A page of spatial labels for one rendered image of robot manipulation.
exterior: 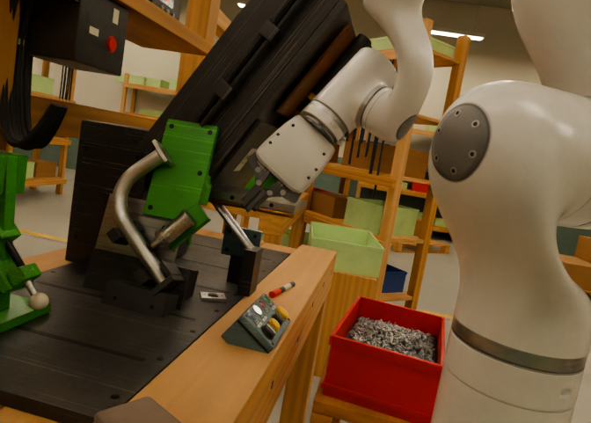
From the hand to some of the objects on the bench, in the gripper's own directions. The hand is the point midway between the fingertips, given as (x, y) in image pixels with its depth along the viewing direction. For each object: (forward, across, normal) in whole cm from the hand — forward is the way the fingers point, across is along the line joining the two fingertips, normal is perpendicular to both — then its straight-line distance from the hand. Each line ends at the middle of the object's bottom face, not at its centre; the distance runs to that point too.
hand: (252, 200), depth 77 cm
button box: (+20, +19, +17) cm, 32 cm away
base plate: (+27, -5, +42) cm, 50 cm away
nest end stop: (+24, 0, +21) cm, 32 cm away
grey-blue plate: (+15, +8, +46) cm, 49 cm away
